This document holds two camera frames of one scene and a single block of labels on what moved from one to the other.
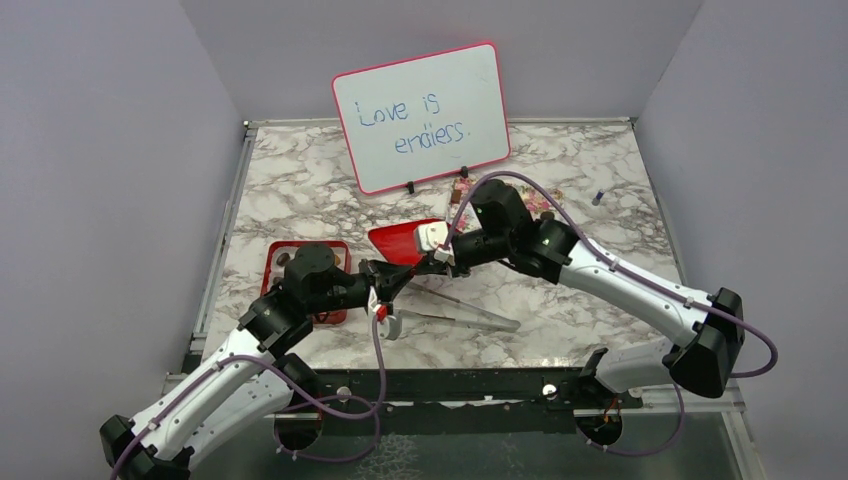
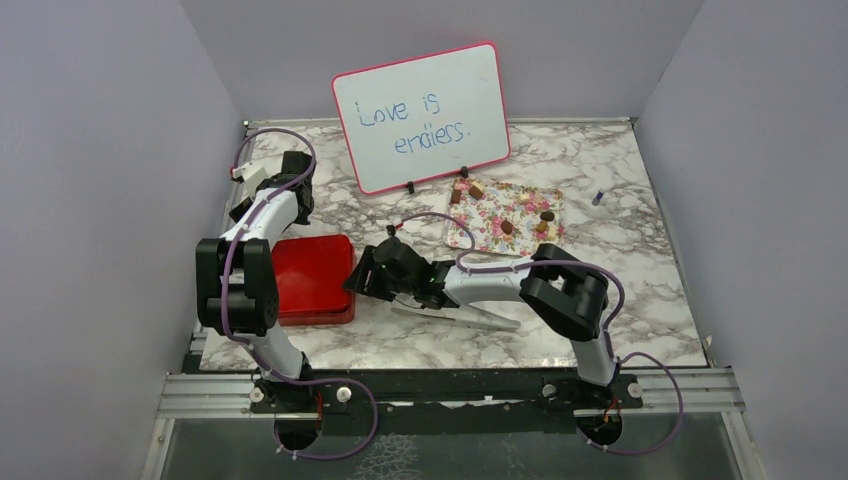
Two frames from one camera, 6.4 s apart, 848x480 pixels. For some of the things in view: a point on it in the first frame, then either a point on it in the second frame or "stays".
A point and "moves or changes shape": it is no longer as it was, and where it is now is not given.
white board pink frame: (421, 117) stays
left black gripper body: (358, 289) to (307, 210)
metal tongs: (476, 317) stays
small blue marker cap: (596, 201) stays
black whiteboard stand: (463, 170) stays
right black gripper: (427, 266) to (357, 281)
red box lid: (397, 242) moves or changes shape
